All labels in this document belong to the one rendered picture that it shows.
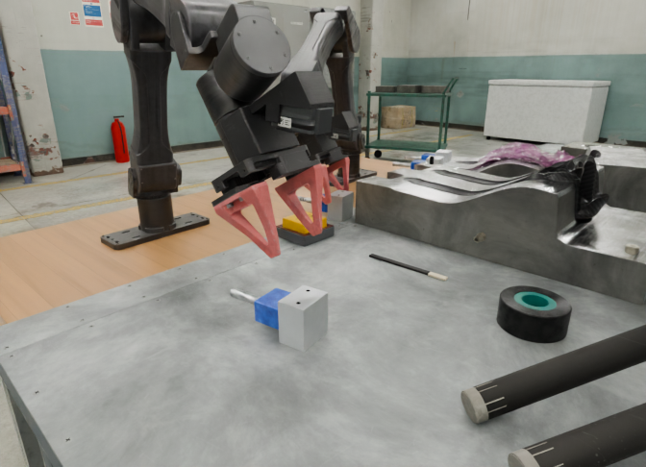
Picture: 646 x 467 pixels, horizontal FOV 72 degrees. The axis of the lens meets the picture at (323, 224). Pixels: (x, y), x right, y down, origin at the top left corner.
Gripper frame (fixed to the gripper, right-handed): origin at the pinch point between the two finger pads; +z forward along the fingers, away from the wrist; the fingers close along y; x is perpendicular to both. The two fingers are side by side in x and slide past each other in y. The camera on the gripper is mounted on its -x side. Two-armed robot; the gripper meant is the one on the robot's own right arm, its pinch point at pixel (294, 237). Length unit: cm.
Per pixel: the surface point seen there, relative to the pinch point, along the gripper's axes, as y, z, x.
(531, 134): 710, 24, 113
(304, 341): -2.4, 10.9, 3.0
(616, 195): 74, 22, -22
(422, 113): 853, -96, 310
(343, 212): 39.1, 0.7, 20.0
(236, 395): -11.8, 11.4, 5.0
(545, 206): 33.6, 11.5, -17.3
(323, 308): 1.5, 9.0, 1.9
